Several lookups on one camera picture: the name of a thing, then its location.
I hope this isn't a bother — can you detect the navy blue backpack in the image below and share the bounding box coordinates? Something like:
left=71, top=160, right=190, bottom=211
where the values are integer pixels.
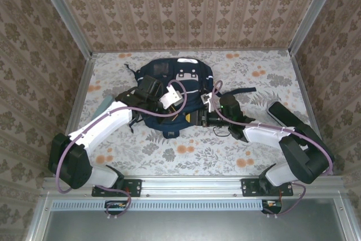
left=124, top=57, right=257, bottom=139

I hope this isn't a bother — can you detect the black oblong case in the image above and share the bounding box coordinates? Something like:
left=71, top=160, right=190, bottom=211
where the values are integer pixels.
left=267, top=101, right=304, bottom=129

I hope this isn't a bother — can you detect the teal pencil box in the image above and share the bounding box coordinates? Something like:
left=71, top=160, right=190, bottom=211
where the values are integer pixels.
left=93, top=95, right=113, bottom=117

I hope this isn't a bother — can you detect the floral tablecloth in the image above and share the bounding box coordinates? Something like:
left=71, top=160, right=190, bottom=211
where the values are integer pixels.
left=65, top=50, right=331, bottom=176

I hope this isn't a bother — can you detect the grey metal sheet panel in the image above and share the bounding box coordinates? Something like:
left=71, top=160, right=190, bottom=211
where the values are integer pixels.
left=42, top=199, right=350, bottom=241

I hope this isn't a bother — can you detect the thin black right gripper wire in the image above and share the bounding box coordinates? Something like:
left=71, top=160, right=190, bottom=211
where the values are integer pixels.
left=213, top=126, right=231, bottom=138

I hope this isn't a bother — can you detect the aluminium frame rail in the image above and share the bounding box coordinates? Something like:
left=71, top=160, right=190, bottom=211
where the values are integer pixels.
left=91, top=48, right=292, bottom=54
left=52, top=53, right=98, bottom=177
left=42, top=176, right=346, bottom=196
left=289, top=51, right=335, bottom=177

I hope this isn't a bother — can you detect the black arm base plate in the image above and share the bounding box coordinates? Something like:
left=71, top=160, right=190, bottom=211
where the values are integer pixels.
left=241, top=178, right=294, bottom=198
left=91, top=178, right=143, bottom=198

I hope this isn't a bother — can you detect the grey slotted cable duct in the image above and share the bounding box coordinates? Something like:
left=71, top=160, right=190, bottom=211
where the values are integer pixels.
left=52, top=200, right=265, bottom=211

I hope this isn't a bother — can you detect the small connector with orange wires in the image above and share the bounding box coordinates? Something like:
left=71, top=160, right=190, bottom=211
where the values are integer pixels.
left=104, top=200, right=128, bottom=215
left=261, top=199, right=284, bottom=214

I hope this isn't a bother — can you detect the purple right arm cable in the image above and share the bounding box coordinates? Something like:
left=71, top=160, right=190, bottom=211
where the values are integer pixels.
left=210, top=80, right=334, bottom=219

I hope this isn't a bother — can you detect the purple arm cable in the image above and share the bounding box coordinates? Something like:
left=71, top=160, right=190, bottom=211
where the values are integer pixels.
left=55, top=79, right=188, bottom=221
left=210, top=80, right=334, bottom=219

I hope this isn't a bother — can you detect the aluminium frame post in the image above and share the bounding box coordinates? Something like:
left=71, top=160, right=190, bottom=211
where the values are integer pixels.
left=33, top=0, right=94, bottom=60
left=288, top=0, right=344, bottom=57

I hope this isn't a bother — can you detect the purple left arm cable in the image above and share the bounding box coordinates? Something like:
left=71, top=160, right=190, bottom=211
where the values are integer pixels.
left=55, top=79, right=188, bottom=221

